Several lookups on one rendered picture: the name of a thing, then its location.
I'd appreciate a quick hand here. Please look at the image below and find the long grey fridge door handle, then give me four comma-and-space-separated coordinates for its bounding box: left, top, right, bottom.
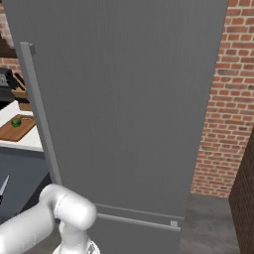
19, 41, 64, 187

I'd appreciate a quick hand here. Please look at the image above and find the grey fridge drawer handle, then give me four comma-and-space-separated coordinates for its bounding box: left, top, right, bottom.
95, 212, 183, 233

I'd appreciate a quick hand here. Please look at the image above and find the green avocado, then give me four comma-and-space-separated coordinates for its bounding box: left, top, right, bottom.
10, 117, 23, 129

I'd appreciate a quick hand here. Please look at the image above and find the silver cupboard handle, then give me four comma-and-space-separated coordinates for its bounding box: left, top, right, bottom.
0, 174, 11, 204

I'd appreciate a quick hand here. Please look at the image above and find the wooden knife block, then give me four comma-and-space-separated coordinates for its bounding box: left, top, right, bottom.
11, 72, 34, 112

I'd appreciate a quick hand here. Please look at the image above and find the grey fridge upper door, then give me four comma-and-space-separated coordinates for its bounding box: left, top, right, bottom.
1, 0, 230, 220

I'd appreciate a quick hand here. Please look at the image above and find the wooden cutting board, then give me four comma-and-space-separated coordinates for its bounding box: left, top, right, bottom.
0, 113, 38, 143

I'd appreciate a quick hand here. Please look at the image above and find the black countertop appliance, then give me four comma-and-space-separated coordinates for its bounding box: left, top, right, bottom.
0, 66, 16, 104

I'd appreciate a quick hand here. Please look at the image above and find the dark grey base cupboard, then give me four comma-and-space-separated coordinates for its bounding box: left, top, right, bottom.
0, 146, 53, 226

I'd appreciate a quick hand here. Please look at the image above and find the grey fridge lower drawer front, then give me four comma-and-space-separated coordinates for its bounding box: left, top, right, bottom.
86, 202, 187, 254

